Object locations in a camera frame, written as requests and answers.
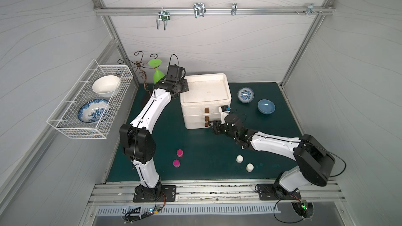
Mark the white wire basket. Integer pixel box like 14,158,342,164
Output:
47,59,133,139

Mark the white bowl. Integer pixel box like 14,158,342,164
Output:
92,75,120,98

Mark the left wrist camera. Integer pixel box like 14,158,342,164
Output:
166,64,186,82

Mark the double wire hook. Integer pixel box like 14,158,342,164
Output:
193,3,206,18

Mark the pink paint can far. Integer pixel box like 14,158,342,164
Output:
177,149,184,158

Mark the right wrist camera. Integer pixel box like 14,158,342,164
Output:
219,105,230,124

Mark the blue patterned plate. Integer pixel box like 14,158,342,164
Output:
77,98,110,123

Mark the metal hook with green tag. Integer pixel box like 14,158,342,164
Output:
156,9,170,30

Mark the right end metal hook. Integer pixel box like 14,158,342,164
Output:
295,4,323,16

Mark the white vent grille strip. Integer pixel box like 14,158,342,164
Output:
97,203,281,217

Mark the plain blue bowl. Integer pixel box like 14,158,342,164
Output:
257,99,276,115

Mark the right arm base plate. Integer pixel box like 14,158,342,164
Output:
254,184,302,201

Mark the pink paint can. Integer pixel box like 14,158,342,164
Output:
177,149,184,158
173,160,181,168

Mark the white paint can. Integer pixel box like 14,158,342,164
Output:
246,163,254,173
236,155,244,163

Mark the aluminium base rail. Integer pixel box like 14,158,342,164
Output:
87,179,346,206

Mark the small metal hook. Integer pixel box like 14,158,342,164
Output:
231,3,237,16

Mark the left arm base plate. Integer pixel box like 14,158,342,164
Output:
133,184,177,203

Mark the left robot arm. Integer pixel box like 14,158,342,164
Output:
119,78,189,197

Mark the left base cable bundle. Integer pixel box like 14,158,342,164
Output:
122,191,165,223

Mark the aluminium top rail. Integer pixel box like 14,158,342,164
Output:
95,6,336,17

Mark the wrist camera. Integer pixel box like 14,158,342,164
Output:
219,105,230,124
166,64,186,82

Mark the small blue patterned bowl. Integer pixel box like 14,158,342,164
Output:
237,87,254,104

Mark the white paint can left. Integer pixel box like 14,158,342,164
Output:
236,155,244,163

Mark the green upturned wine glass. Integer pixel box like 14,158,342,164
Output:
148,59,165,84

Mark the pink paint can near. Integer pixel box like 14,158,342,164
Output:
173,160,181,168

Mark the round electronics board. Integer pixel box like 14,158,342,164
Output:
291,202,315,219

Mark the white paint can right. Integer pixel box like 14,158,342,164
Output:
246,163,254,173

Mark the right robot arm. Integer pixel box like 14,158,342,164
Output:
208,121,335,196

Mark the white three-drawer cabinet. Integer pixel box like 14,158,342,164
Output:
180,73,231,129

